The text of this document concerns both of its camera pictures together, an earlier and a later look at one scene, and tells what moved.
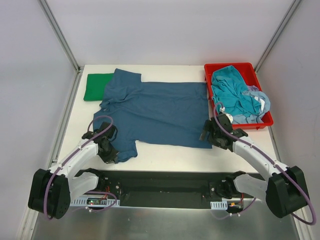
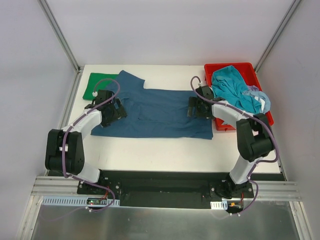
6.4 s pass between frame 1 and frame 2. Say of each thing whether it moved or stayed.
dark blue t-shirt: moved
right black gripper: moved
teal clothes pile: stayed
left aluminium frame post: stayed
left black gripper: moved
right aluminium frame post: stayed
